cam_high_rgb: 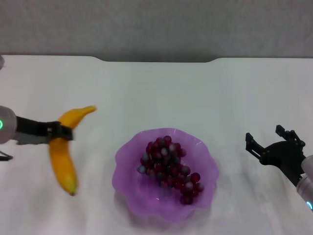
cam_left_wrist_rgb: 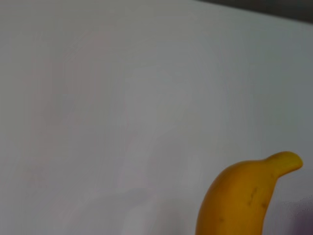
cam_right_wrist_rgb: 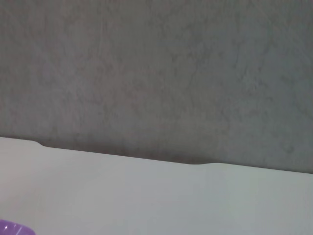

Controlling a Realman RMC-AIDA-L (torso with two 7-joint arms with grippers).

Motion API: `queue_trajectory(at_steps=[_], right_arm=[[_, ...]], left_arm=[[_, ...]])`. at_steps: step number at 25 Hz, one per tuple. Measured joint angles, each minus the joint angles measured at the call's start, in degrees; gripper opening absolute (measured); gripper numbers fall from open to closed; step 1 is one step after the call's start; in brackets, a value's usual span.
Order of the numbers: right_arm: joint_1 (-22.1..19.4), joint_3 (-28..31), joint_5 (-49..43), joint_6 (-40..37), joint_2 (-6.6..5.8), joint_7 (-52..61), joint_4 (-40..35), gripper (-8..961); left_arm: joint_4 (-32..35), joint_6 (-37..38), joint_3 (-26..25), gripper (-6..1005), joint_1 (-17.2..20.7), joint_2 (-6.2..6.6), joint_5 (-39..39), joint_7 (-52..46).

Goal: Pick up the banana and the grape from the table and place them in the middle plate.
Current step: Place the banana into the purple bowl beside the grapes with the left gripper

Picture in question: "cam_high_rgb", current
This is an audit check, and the dark red grape bunch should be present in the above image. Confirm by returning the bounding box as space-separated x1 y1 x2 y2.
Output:
137 135 205 206

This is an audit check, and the purple wavy plastic bowl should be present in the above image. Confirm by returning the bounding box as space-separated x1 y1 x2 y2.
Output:
112 127 220 224

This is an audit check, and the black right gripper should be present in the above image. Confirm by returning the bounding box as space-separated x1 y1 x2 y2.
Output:
245 124 306 187

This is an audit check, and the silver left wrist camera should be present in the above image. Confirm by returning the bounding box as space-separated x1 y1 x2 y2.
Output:
16 133 49 146

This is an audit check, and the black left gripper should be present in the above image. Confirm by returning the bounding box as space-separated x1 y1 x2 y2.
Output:
16 116 75 142

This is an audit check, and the yellow banana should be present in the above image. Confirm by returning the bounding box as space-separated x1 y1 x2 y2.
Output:
48 105 97 196

